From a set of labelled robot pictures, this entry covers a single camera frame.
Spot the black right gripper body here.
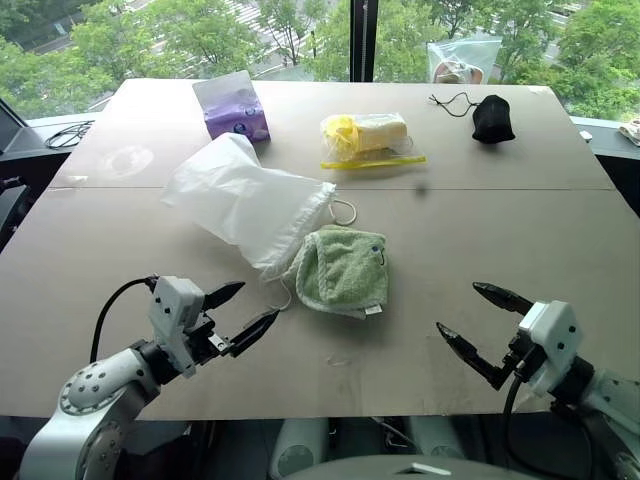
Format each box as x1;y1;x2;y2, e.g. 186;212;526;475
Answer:
502;333;547;385

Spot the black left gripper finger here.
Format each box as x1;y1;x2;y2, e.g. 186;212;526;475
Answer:
229;308;283;358
203;280;247;312

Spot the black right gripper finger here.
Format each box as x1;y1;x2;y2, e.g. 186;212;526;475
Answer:
471;280;537;318
435;321;508;392

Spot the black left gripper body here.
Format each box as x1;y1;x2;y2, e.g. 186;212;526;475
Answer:
181;308;237;370

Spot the green terry towel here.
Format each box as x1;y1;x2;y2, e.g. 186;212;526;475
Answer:
288;224;391;322

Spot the yellow zip bag with cloth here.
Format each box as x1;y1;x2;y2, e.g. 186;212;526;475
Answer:
319;111;428;172

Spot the clear zip bag with items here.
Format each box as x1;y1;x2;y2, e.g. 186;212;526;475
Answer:
425;36;502;87

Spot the white rounded robot leg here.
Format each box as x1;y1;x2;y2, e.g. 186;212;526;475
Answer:
405;414;469;459
268;416;332;479

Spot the grey curved robot torso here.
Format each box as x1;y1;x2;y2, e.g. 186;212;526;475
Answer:
285;453;507;480

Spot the purple tissue pack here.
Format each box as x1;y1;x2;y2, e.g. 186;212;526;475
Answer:
191;69;272;146

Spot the white patterned cloth item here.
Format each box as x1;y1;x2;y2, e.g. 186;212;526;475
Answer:
618;119;640;147

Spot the black device beside table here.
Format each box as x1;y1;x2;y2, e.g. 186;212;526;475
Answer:
0;174;30;242

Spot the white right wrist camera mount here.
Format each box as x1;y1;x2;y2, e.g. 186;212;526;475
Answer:
516;299;585;397

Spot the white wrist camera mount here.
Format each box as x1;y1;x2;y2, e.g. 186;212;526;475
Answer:
147;274;208;379
516;299;585;397

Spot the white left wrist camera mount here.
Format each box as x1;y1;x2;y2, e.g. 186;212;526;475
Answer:
147;274;208;379

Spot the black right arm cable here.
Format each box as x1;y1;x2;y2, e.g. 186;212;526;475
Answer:
500;371;532;480

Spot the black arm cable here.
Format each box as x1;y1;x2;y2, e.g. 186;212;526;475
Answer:
89;277;159;364
500;371;532;480

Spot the white drawstring bag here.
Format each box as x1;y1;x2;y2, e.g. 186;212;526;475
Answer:
159;131;359;313

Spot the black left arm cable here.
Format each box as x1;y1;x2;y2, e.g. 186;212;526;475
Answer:
89;277;159;364

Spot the black drawstring pouch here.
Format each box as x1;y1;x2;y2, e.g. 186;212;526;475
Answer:
428;91;517;146

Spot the black cable on ledge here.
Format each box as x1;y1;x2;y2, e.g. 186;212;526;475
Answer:
43;119;97;150

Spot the dark window frame post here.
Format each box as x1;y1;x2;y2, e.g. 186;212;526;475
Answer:
349;0;377;83

